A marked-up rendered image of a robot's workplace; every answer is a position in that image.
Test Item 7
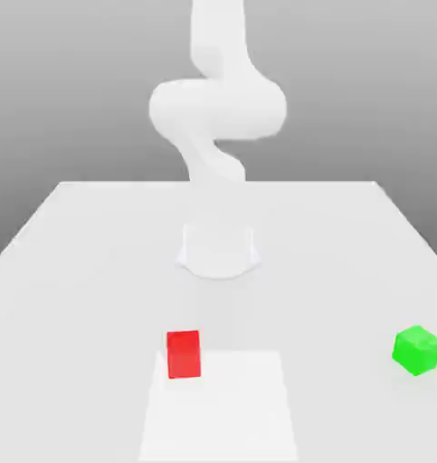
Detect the small red cube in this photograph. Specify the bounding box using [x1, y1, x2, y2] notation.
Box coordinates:
[166, 329, 202, 380]

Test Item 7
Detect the small green cube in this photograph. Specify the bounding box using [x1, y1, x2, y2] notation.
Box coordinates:
[391, 324, 437, 377]

